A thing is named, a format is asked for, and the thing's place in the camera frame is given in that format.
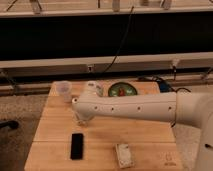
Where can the white wrapped packet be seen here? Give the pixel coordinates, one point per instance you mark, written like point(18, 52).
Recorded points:
point(124, 156)

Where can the clear plastic cup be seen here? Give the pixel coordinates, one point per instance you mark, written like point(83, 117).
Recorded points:
point(63, 88)

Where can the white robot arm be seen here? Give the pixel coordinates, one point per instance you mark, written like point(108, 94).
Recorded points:
point(193, 109)

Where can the blue object with cables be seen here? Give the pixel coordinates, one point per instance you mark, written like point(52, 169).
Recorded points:
point(164, 86)

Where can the black smartphone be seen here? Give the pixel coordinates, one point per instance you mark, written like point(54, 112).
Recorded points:
point(77, 144)

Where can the green bowl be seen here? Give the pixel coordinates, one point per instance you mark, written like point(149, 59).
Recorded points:
point(130, 90)

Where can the small clear plastic bottle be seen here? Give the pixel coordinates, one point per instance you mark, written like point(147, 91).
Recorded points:
point(79, 121)

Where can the red chili pepper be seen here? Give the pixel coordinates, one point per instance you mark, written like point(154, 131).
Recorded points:
point(121, 92)

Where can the black chair base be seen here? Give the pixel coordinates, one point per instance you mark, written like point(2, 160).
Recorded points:
point(11, 124)

